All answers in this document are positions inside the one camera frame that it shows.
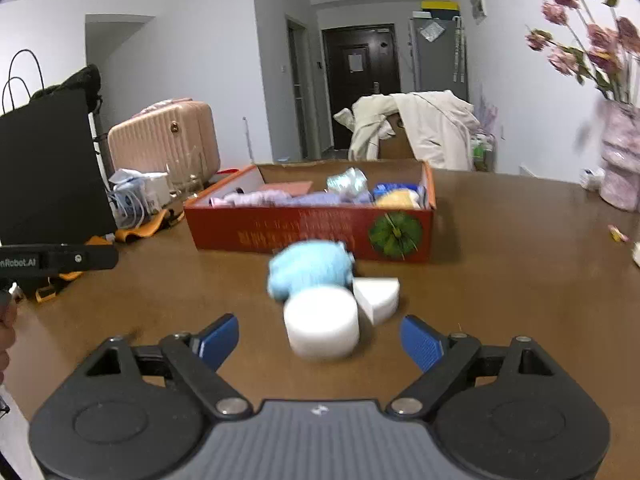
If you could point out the white jacket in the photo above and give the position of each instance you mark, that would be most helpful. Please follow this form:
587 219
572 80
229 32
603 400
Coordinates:
435 125

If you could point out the light purple cloth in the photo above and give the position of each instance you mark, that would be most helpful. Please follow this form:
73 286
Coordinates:
300 200

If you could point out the white wedge sponge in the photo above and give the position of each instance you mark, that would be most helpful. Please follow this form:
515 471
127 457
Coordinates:
377 297

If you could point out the light blue plush toy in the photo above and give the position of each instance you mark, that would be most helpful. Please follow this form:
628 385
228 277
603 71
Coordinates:
310 265

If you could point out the pink marbled vase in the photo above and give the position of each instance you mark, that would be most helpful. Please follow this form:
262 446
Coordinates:
622 160

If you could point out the small pink candy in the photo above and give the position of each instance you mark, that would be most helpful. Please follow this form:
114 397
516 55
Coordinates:
618 234

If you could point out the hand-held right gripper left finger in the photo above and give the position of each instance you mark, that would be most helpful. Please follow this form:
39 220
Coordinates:
220 341

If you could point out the blue and white packet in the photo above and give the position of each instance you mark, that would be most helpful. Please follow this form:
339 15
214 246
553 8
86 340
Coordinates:
384 189

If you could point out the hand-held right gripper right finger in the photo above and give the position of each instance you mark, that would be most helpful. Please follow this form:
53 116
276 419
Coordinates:
420 342

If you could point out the small white object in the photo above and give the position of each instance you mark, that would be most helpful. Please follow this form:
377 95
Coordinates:
592 180

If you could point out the yellow and black box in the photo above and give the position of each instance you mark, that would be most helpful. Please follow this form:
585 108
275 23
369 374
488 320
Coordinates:
440 6

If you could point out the side door frame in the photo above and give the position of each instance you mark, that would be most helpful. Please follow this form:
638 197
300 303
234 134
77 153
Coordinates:
296 90

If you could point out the white paper notice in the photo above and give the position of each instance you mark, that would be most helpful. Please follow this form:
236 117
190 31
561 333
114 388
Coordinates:
355 63

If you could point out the grey refrigerator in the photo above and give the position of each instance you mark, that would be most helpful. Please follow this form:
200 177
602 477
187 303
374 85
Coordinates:
435 67

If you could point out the clear plastic bag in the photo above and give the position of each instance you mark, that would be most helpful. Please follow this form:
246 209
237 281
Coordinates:
135 195

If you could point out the black paper shopping bag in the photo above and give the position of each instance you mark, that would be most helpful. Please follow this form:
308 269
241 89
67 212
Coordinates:
45 170

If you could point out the dark entrance door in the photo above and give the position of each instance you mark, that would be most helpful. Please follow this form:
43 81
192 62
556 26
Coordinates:
340 110

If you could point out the clear glass jar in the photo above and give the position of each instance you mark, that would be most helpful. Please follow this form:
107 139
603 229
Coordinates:
187 180

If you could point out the pink suitcase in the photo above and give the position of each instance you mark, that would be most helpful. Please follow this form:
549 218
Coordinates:
160 145

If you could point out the yellow and white plush toy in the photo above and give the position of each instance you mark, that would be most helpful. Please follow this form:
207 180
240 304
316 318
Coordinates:
397 200

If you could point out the dark green garment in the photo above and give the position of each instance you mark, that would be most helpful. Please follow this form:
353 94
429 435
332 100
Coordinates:
82 85

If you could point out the dried pink roses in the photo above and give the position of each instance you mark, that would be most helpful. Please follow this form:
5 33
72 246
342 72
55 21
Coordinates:
600 40

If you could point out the white rounded object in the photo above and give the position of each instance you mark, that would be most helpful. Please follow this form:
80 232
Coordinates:
636 255

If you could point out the person's left hand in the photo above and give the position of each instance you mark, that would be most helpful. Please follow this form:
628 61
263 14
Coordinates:
7 327

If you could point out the white round sponge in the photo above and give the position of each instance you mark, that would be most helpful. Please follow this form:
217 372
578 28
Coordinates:
320 325

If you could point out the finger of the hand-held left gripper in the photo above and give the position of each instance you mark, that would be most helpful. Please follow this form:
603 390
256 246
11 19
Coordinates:
80 258

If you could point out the brown cardboard box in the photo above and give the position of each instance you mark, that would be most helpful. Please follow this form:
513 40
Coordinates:
395 147

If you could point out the clear packet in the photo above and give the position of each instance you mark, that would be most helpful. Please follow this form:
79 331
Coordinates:
431 31

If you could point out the orange and red cardboard box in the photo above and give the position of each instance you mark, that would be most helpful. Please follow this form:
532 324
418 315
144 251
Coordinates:
310 230

